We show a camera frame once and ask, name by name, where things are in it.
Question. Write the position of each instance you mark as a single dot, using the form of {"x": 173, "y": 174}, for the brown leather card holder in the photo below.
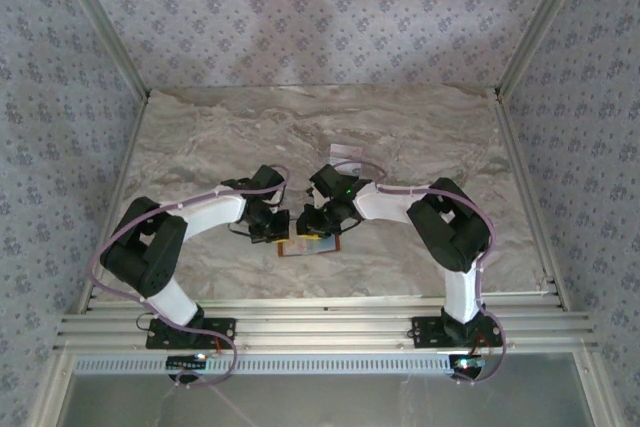
{"x": 320, "y": 248}

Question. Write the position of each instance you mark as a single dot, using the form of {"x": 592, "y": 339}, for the aluminium frame cross rail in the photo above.
{"x": 325, "y": 322}

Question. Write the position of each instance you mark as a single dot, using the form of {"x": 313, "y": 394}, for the black controller board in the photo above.
{"x": 187, "y": 362}
{"x": 467, "y": 363}

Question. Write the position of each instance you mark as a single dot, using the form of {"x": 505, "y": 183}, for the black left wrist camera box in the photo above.
{"x": 270, "y": 178}

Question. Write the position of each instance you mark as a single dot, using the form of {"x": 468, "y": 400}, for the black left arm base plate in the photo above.
{"x": 220, "y": 329}

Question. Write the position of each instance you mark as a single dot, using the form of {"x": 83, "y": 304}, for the aluminium frame side rail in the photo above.
{"x": 112, "y": 207}
{"x": 530, "y": 197}

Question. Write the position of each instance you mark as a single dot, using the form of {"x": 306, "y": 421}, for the grey metal panel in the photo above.
{"x": 325, "y": 402}

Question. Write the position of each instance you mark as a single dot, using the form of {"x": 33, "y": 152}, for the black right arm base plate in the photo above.
{"x": 425, "y": 329}

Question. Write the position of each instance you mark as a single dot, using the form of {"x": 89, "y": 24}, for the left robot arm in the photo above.
{"x": 215, "y": 212}

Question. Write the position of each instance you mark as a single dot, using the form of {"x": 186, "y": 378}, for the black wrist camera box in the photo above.
{"x": 327, "y": 181}
{"x": 270, "y": 178}

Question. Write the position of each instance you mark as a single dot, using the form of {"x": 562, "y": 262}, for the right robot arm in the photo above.
{"x": 385, "y": 207}

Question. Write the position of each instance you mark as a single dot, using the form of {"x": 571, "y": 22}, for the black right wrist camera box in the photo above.
{"x": 327, "y": 181}

